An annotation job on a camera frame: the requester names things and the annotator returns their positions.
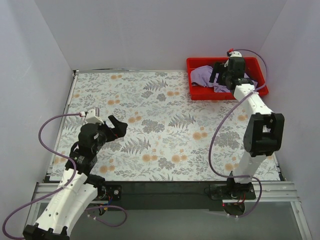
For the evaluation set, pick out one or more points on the red plastic bin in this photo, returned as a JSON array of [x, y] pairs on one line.
[[252, 69]]

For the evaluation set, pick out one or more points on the purple t shirt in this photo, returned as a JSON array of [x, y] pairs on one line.
[[200, 76]]

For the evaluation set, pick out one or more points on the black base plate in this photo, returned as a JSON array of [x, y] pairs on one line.
[[172, 195]]

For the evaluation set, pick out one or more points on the floral table cloth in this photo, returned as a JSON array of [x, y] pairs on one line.
[[169, 137]]

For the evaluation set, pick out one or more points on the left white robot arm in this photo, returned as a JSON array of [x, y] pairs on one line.
[[78, 187]]

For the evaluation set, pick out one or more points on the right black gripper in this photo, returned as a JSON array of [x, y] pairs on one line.
[[222, 74]]

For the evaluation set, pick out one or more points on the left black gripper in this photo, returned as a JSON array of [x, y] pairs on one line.
[[109, 131]]

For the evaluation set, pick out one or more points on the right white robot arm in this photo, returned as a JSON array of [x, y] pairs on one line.
[[263, 134]]

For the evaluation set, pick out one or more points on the aluminium frame rail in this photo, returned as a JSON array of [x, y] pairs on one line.
[[267, 192]]

